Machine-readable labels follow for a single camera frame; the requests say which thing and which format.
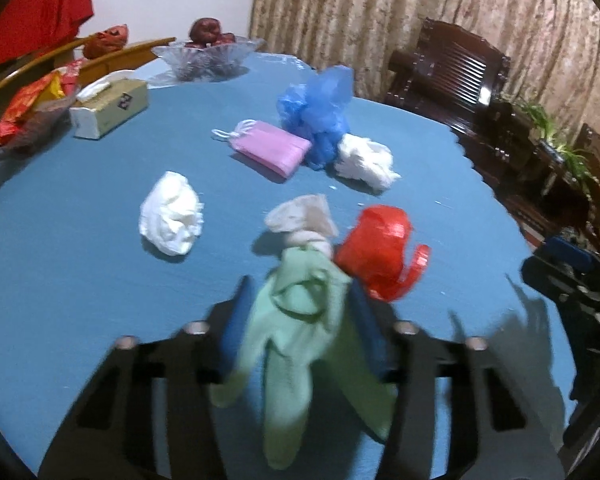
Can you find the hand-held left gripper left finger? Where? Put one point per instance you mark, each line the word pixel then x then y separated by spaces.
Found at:
pixel 232 330

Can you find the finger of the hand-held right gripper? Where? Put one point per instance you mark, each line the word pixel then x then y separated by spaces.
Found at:
pixel 545 272
pixel 570 249

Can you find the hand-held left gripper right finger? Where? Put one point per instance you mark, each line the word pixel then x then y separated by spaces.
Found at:
pixel 370 330

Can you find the green glove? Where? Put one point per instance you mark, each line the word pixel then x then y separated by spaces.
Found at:
pixel 290 360

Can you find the red plastic bag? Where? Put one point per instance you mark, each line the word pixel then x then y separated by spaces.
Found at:
pixel 375 245

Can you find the dark wooden side table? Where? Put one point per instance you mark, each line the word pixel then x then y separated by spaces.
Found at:
pixel 525 160

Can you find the green potted plant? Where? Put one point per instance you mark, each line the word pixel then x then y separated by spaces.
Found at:
pixel 555 135

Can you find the grey white cloth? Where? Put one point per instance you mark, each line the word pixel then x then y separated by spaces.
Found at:
pixel 305 220

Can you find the crumpled white tissue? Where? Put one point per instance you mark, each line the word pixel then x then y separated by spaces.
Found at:
pixel 172 215
pixel 365 160

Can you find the pink pouch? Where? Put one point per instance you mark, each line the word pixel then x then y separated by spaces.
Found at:
pixel 272 147

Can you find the dark wooden slatted armchair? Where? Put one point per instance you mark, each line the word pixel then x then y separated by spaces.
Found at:
pixel 450 75

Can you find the blue plastic bag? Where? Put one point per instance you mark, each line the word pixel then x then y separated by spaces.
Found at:
pixel 315 105

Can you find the beige tissue box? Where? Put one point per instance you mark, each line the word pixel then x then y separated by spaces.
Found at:
pixel 110 107

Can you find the glass fruit bowl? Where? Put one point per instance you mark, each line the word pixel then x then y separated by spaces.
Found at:
pixel 205 62

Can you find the glass snack bowl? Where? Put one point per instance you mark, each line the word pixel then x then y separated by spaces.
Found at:
pixel 35 125

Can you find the red apple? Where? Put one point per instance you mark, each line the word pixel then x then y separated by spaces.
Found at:
pixel 194 45
pixel 226 39
pixel 204 30

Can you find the beige patterned curtain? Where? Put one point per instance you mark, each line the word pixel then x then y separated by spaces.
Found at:
pixel 380 5

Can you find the pile of red snack packets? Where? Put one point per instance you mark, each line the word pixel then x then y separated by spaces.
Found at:
pixel 20 105

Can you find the crumpled red bag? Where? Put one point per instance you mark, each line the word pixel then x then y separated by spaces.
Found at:
pixel 105 42

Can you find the red cloth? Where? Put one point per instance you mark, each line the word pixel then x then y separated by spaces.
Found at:
pixel 35 5

